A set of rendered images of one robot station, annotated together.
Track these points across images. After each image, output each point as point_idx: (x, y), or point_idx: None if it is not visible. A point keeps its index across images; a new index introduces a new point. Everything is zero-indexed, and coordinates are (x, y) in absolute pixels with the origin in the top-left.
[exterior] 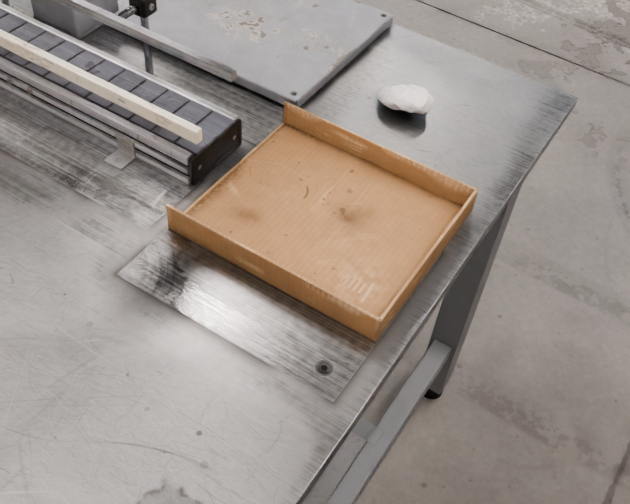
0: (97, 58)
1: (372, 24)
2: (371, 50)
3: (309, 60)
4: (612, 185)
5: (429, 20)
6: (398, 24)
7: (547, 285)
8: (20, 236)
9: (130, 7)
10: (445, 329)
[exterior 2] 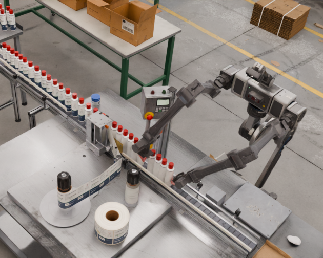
0: (224, 221)
1: (286, 214)
2: (285, 221)
3: (271, 224)
4: None
5: (294, 159)
6: (283, 160)
7: None
8: None
9: (235, 214)
10: None
